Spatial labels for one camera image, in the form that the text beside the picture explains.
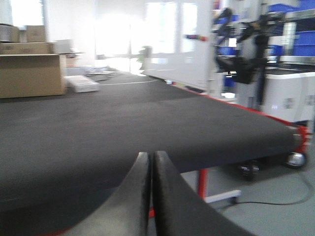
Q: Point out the large cardboard box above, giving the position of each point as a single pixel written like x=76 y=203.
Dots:
x=31 y=75

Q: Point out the long white carton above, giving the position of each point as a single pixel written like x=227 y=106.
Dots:
x=81 y=83

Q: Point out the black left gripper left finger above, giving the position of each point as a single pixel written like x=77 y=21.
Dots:
x=126 y=211

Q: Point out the black conveyor belt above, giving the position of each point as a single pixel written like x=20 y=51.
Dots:
x=60 y=155

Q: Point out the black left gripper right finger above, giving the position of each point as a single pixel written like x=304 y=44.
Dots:
x=179 y=211

